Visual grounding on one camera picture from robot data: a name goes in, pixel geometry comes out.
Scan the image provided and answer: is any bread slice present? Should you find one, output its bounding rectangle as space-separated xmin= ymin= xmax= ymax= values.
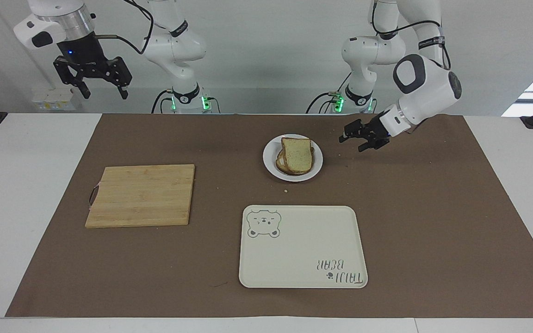
xmin=275 ymin=149 xmax=315 ymax=176
xmin=280 ymin=137 xmax=314 ymax=173

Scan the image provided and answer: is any black cable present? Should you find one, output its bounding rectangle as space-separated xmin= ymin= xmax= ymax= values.
xmin=95 ymin=0 xmax=155 ymax=55
xmin=150 ymin=89 xmax=175 ymax=114
xmin=371 ymin=0 xmax=451 ymax=70
xmin=306 ymin=73 xmax=352 ymax=114

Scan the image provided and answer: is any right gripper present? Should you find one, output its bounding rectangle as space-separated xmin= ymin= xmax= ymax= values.
xmin=53 ymin=31 xmax=133 ymax=100

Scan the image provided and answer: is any wooden cutting board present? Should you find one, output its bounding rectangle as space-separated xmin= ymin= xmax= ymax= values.
xmin=85 ymin=164 xmax=196 ymax=229

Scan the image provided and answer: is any cream tray with bear print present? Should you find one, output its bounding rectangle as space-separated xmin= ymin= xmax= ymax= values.
xmin=239 ymin=205 xmax=369 ymax=289

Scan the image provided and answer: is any white round plate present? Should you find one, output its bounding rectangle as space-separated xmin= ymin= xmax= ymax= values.
xmin=263 ymin=134 xmax=323 ymax=182

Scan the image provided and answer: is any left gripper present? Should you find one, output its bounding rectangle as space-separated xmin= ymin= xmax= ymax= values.
xmin=339 ymin=114 xmax=391 ymax=153

